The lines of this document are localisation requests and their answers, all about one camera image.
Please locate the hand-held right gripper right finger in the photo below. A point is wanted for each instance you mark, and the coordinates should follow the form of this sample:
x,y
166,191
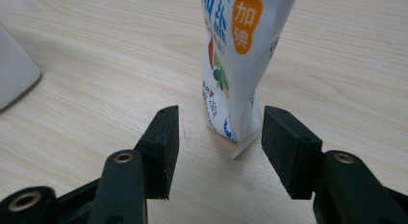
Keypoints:
x,y
295,160

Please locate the white and blue salt bag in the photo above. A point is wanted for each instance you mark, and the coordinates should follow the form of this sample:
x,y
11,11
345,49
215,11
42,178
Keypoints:
x,y
243,73

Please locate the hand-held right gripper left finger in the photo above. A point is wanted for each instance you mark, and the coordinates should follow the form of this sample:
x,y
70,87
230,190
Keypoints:
x,y
160,153

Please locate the clear jar with white lid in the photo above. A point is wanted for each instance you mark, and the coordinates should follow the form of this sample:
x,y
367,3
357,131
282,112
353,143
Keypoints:
x,y
16,73

